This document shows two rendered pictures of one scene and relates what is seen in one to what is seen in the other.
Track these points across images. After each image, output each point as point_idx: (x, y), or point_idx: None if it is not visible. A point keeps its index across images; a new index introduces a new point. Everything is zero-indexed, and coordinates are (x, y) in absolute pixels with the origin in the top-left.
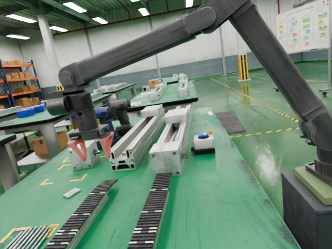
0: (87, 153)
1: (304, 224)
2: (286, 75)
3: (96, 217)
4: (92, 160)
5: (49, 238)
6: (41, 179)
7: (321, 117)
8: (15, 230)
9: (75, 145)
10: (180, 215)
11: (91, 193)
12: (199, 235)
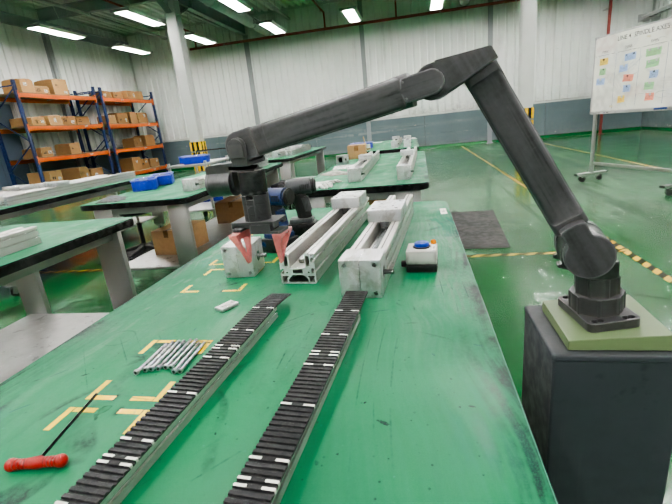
0: None
1: (542, 376)
2: (535, 168)
3: (260, 336)
4: (255, 266)
5: (201, 355)
6: (181, 284)
7: (577, 231)
8: (156, 342)
9: (239, 240)
10: (371, 344)
11: (255, 307)
12: (393, 367)
